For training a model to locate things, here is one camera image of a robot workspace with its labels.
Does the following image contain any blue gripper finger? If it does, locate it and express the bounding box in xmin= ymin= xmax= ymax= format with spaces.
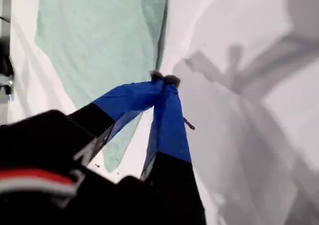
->
xmin=67 ymin=71 xmax=164 ymax=165
xmin=140 ymin=74 xmax=202 ymax=201

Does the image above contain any pale green T-shirt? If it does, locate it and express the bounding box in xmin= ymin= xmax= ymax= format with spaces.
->
xmin=34 ymin=0 xmax=172 ymax=172

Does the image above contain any black box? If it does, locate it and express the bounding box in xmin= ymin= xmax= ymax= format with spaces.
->
xmin=0 ymin=39 xmax=14 ymax=76

